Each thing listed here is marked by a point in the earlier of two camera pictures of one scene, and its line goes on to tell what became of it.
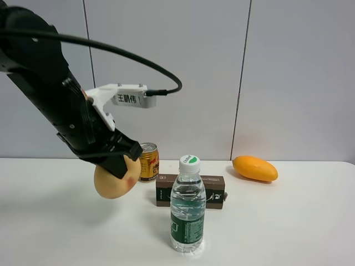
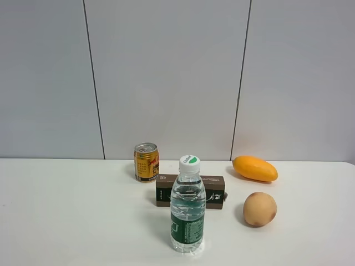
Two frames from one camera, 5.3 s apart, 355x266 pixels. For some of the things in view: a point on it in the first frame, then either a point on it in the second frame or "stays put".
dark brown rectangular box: (214, 185) stays put
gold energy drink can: (150, 162) stays put
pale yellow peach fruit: (112, 187) -> (259, 209)
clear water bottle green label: (188, 206) stays put
